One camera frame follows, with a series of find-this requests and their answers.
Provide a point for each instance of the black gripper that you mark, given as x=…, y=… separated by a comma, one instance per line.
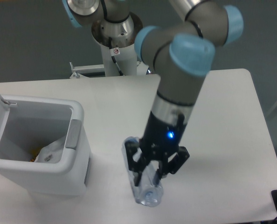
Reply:
x=160, y=142

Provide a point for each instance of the clear plastic water bottle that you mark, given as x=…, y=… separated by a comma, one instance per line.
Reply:
x=148, y=196

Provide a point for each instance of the white plastic wrapper bag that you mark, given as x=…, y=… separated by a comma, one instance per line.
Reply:
x=51, y=153

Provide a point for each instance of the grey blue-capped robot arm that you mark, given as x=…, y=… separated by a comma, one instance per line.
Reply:
x=182, y=57

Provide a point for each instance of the white plastic trash can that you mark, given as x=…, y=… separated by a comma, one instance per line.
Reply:
x=35, y=123

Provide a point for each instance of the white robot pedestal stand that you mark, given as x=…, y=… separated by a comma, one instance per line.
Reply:
x=116, y=41

